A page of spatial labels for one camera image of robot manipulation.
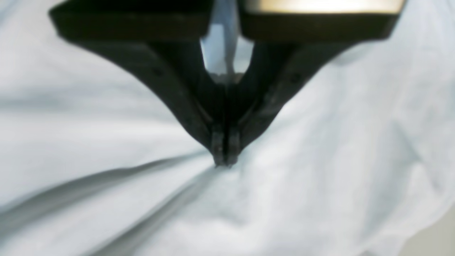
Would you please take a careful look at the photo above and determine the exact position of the white t-shirt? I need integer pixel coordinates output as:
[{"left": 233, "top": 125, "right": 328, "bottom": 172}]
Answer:
[{"left": 1, "top": 0, "right": 454, "bottom": 256}]

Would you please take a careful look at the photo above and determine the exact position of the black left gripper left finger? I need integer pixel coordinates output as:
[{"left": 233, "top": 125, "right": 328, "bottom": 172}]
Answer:
[{"left": 49, "top": 0, "right": 228, "bottom": 166}]

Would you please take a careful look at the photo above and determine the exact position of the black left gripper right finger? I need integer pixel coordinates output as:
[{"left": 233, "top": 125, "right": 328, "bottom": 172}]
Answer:
[{"left": 226, "top": 0, "right": 405, "bottom": 166}]

